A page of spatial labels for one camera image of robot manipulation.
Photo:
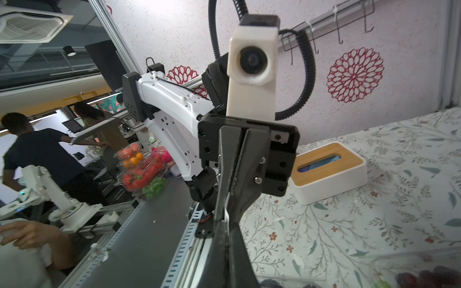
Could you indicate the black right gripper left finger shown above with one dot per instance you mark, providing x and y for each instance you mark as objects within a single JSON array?
[{"x": 216, "y": 270}]

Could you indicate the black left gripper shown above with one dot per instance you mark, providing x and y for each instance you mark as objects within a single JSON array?
[{"x": 241, "y": 172}]

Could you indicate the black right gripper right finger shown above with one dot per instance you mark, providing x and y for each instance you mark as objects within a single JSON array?
[{"x": 241, "y": 274}]

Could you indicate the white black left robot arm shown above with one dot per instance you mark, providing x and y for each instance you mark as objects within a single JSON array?
[{"x": 172, "y": 113}]

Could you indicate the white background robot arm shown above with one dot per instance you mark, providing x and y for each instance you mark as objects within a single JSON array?
[{"x": 73, "y": 214}]

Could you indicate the stacked fruit boxes background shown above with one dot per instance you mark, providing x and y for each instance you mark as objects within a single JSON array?
[{"x": 141, "y": 170}]

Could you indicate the white wooden tissue box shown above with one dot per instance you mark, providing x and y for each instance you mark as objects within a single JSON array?
[{"x": 325, "y": 172}]

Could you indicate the clear box purple grapes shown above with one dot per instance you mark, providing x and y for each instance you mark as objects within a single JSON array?
[{"x": 439, "y": 268}]

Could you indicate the person hand foreground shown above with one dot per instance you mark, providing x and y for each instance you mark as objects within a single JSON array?
[{"x": 31, "y": 234}]

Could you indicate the person in dark shirt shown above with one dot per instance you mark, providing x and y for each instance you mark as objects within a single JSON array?
[{"x": 42, "y": 148}]

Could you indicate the ceiling air conditioner unit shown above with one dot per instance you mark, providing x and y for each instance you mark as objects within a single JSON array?
[{"x": 25, "y": 26}]

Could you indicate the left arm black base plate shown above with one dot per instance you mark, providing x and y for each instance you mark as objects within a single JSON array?
[{"x": 203, "y": 225}]

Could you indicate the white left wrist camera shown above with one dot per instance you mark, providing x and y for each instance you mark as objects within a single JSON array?
[{"x": 252, "y": 68}]

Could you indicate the aluminium mounting rail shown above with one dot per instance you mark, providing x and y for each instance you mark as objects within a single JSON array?
[{"x": 160, "y": 245}]

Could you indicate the black wire wall rack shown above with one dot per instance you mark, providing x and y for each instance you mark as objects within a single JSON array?
[{"x": 340, "y": 16}]

